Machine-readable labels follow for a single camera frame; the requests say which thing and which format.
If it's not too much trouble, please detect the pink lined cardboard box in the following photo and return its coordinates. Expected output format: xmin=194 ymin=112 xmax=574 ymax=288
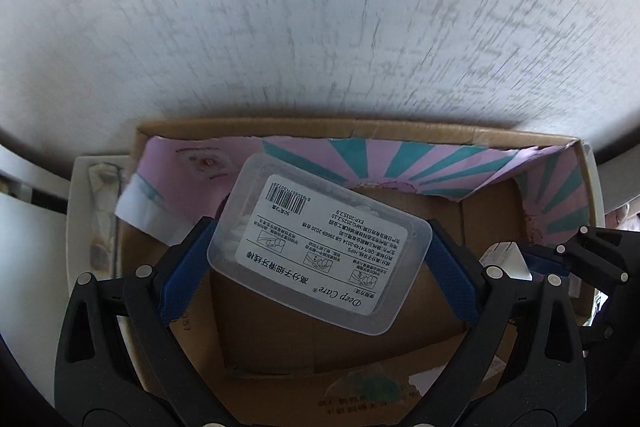
xmin=116 ymin=118 xmax=600 ymax=426

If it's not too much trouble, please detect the clear cotton swab box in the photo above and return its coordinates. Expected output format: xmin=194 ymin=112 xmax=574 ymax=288
xmin=207 ymin=154 xmax=433 ymax=336

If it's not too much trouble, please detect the white roll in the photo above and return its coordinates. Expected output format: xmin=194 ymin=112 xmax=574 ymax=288
xmin=480 ymin=242 xmax=533 ymax=281

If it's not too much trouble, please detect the floral light blue cloth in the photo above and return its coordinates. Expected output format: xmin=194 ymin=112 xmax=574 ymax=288
xmin=88 ymin=162 xmax=122 ymax=279

